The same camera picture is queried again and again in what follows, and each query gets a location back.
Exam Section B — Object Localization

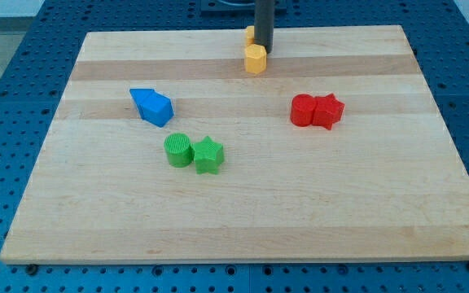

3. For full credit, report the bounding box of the yellow heart block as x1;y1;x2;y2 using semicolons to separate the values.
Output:
245;25;255;46

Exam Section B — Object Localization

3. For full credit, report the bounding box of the green star block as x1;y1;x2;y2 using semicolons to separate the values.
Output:
191;136;224;174

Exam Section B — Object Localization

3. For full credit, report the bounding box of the green cylinder block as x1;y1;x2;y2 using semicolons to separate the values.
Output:
164;133;194;168

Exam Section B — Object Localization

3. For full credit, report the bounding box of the wooden board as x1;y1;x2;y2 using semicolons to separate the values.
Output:
0;25;469;265

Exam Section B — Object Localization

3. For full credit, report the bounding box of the red cylinder block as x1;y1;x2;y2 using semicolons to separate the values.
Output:
290;94;317;127

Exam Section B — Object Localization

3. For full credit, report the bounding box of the blue cube block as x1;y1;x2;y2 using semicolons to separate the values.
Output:
139;90;173;127

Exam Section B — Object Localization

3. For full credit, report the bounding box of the yellow hexagon block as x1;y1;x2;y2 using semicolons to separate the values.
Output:
244;44;267;74

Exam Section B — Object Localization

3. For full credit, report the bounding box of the red star block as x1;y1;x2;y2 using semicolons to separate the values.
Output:
312;94;345;130

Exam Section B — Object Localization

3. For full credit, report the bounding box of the blue triangle block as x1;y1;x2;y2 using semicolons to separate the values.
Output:
129;89;154;120

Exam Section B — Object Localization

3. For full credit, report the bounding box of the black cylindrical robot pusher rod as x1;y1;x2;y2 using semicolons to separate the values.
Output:
254;0;275;54

